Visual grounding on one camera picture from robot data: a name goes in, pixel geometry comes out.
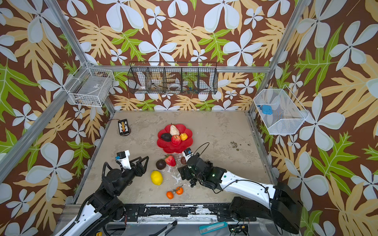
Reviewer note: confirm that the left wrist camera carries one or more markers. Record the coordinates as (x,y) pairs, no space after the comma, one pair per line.
(122,159)

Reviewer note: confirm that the red fake pomegranate piece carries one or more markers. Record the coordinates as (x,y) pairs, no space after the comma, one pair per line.
(175,140)

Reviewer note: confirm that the dark fake avocado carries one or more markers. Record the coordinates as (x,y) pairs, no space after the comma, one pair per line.
(166,137)

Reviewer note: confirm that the brown fake fig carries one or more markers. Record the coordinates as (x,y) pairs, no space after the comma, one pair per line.
(183,160)

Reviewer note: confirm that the white wire basket left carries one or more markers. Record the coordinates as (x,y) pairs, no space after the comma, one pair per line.
(90,85)

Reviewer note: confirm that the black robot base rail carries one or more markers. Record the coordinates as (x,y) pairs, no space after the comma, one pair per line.
(210,212)

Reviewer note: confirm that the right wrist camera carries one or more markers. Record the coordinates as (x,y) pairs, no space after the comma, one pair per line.
(187,154)

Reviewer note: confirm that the aluminium corner frame post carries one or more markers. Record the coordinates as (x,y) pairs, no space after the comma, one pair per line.
(73,41)

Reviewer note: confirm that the blue object in basket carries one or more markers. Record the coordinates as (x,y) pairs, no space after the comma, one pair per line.
(266,109)

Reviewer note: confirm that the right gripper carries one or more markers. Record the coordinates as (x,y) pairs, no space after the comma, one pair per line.
(185,171)

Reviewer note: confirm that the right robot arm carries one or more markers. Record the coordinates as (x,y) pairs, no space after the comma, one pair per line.
(277,203)

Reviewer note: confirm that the black charger board with connectors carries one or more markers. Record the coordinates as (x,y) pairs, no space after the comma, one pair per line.
(124,129)

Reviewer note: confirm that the dark purple passion fruit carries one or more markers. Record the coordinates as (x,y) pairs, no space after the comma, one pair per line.
(160,164)

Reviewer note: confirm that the small orange-yellow fruit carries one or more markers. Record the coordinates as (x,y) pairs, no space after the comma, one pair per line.
(183,136)

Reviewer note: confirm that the orange mandarin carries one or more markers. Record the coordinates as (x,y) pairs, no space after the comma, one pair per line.
(179,191)
(170,195)

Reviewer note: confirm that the white mesh basket right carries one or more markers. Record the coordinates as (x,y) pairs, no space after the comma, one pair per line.
(289,114)

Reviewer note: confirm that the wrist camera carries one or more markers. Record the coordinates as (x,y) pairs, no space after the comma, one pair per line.
(122,159)
(187,154)

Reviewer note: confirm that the red fake strawberry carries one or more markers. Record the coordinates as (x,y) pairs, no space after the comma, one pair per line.
(170,160)

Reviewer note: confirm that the cream fake garlic bulb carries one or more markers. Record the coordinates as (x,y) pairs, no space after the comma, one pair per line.
(174,131)

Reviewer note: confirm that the orange mandarin left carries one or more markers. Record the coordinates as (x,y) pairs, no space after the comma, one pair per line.
(170,195)

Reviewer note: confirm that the black fake grape bunch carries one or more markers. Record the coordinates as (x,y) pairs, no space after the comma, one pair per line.
(193,182)

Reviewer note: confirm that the yellow fake lemon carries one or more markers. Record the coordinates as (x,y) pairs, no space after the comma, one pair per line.
(156,178)

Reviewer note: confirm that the teal box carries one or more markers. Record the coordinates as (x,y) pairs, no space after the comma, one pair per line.
(205,229)

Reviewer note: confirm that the black wire basket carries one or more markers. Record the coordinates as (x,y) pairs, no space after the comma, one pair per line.
(173,77)

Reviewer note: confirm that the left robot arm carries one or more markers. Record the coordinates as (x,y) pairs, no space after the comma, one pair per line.
(104,206)

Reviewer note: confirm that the orange mandarin right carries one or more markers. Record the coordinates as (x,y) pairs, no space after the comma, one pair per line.
(179,191)

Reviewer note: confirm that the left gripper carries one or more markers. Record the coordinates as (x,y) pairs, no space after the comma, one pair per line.
(141,170)

